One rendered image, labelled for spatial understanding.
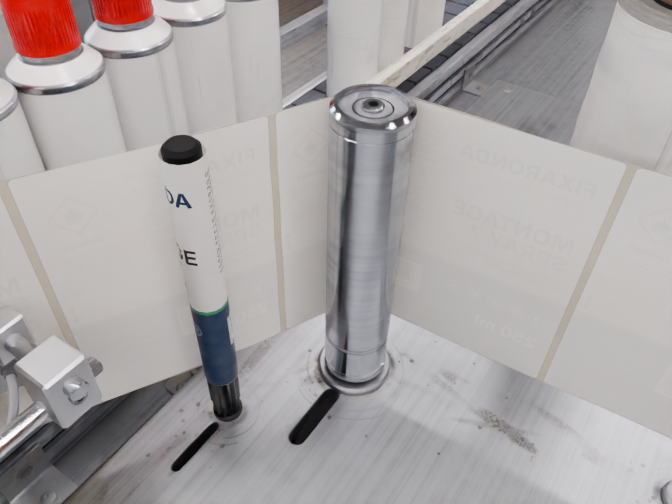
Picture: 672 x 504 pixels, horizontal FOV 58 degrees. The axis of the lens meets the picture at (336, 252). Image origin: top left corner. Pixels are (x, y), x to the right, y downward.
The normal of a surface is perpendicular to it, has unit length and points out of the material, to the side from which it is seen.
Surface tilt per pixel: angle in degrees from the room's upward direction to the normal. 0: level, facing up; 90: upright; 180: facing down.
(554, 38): 0
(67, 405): 90
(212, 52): 90
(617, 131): 88
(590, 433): 0
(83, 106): 90
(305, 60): 0
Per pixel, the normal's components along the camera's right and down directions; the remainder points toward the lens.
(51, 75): 0.18, -0.10
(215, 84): 0.60, 0.56
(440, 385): 0.02, -0.73
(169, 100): 0.86, 0.37
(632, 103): -0.72, 0.48
